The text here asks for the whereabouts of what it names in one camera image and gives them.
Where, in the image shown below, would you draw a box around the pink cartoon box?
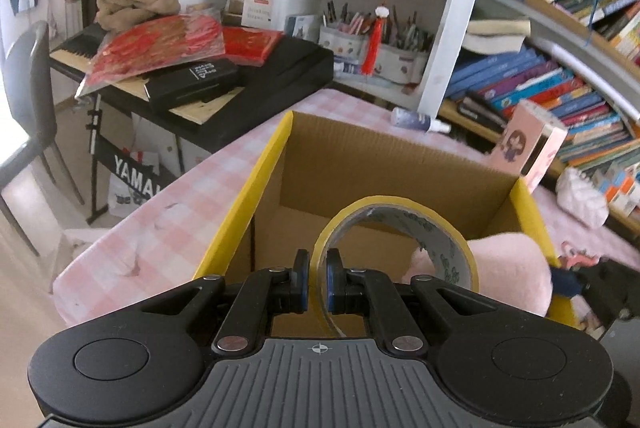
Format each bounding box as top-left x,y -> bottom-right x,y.
489,100 -> 568,193

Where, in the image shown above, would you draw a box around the clear bag of red decorations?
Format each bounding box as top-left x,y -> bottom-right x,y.
75,14 -> 227,98

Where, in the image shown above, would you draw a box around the brown towel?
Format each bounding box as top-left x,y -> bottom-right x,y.
95,0 -> 181,32

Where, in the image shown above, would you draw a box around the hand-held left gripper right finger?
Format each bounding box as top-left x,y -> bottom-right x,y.
325,249 -> 501,356

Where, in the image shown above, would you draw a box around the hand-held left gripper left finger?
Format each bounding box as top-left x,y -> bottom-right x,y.
135,249 -> 311,356

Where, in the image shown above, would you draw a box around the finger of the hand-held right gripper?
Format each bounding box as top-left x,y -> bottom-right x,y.
552,267 -> 584,299

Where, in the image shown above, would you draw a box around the white pen holder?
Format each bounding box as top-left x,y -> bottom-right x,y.
372,42 -> 431,84
319,25 -> 370,58

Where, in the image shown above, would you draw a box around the red tassel ornament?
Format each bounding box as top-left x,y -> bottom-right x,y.
361,5 -> 392,76

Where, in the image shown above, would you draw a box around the flat black box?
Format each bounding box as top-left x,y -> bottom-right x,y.
144,60 -> 246,111

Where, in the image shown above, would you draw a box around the beige notebook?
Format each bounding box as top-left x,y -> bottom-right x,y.
465,18 -> 532,54

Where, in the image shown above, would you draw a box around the dark grey chair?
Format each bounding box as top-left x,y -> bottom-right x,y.
0,20 -> 86,259

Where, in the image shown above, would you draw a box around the yellow tape roll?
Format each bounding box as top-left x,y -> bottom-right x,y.
310,195 -> 481,339

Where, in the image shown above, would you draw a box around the stack of small orange boxes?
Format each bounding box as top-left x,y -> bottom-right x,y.
592,160 -> 640,221

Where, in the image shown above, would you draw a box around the wooden bookshelf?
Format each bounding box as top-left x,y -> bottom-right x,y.
437,0 -> 640,239

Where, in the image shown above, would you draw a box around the black electronic keyboard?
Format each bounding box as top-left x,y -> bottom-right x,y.
49,24 -> 335,153

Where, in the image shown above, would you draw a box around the white quilted pouch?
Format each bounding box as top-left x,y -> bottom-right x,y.
555,168 -> 610,229

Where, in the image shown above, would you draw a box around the yellow cardboard box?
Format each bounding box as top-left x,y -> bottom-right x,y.
192,110 -> 581,339

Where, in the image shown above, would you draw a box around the red envelopes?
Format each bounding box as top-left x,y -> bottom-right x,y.
220,26 -> 285,67

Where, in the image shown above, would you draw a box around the small blue card box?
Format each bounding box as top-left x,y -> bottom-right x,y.
286,14 -> 321,42

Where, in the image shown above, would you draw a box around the white box red label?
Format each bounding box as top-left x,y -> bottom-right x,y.
243,0 -> 277,29

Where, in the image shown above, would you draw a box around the white paper bag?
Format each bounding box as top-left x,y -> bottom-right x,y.
107,150 -> 162,219

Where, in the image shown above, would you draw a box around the black keyboard stand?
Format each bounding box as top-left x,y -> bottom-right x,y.
86,92 -> 168,226

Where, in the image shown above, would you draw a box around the bunch of pens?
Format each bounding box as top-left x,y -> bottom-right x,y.
322,0 -> 435,52

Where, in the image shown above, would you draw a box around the pink plush toy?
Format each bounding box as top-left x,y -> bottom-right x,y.
397,235 -> 556,316

